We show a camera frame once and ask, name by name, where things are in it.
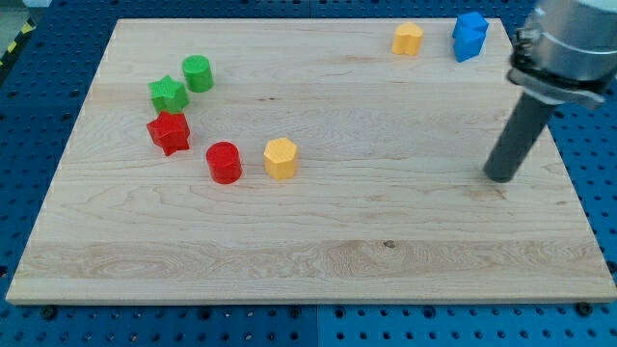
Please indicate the red cylinder block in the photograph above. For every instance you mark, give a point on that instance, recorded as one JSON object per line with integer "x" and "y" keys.
{"x": 224, "y": 163}

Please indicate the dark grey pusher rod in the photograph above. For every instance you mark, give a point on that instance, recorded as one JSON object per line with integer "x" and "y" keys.
{"x": 526, "y": 123}

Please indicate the red star block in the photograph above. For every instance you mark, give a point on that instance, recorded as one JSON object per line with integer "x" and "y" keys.
{"x": 170, "y": 132}

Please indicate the light wooden board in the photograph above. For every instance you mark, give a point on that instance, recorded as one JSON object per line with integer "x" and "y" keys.
{"x": 389, "y": 204}

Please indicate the yellow hexagon block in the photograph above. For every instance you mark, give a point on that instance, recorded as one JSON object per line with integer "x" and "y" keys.
{"x": 281, "y": 158}

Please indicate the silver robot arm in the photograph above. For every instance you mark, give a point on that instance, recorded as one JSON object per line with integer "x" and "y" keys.
{"x": 566, "y": 52}

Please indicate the blue cube block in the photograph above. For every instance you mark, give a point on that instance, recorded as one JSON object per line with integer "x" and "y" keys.
{"x": 469, "y": 34}

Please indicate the green star block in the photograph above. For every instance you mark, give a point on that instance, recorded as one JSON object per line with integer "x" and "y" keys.
{"x": 168, "y": 95}

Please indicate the yellow heart block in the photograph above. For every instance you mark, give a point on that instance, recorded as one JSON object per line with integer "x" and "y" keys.
{"x": 407, "y": 39}

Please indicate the green cylinder block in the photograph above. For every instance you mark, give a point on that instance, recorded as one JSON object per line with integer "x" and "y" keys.
{"x": 197, "y": 73}

